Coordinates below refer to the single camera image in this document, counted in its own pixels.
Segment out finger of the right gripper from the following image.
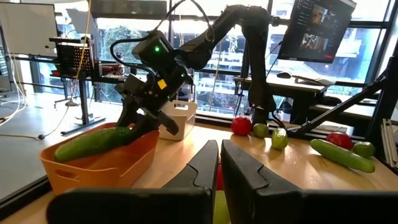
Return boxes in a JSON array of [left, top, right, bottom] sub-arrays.
[[132, 108, 160, 146], [115, 95, 139, 131]]

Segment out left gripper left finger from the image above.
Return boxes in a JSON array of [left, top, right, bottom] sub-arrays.
[[46, 139, 220, 224]]

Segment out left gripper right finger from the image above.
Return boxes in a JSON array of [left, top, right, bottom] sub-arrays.
[[221, 139, 398, 224]]

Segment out dark green cucumber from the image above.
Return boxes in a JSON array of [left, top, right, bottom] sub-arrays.
[[53, 126, 139, 164]]

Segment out green lime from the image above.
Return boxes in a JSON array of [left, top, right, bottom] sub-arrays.
[[212, 190, 231, 224], [351, 141, 376, 159], [252, 123, 270, 139]]

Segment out red tomato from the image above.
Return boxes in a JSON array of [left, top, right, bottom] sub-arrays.
[[216, 162, 224, 191], [230, 116, 252, 136], [325, 131, 354, 151]]

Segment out white plastic basket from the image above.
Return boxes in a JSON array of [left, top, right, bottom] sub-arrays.
[[157, 99, 198, 141]]

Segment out orange plastic basket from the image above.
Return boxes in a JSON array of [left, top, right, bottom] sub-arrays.
[[39, 122, 160, 195]]

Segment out black perforated stand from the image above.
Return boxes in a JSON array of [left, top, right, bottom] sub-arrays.
[[49, 36, 108, 136]]

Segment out grey tilted panel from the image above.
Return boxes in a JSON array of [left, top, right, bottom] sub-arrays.
[[65, 8, 94, 35]]

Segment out silver aluminium extrusion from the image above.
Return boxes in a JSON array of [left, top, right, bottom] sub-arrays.
[[380, 118, 398, 169]]

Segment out dark desk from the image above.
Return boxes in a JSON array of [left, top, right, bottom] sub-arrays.
[[233, 73, 338, 125]]

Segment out whiteboard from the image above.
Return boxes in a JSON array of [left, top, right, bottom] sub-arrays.
[[0, 2, 59, 58]]

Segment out computer keyboard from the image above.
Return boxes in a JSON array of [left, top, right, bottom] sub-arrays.
[[293, 75, 337, 87]]

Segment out black computer monitor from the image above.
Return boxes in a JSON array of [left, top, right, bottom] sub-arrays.
[[277, 0, 358, 64]]

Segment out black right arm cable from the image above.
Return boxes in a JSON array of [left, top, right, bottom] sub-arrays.
[[109, 0, 216, 77]]

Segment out yellow cable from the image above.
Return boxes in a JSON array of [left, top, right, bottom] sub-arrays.
[[0, 0, 93, 140]]

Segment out white cable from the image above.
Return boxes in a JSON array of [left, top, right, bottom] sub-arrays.
[[0, 52, 29, 127]]

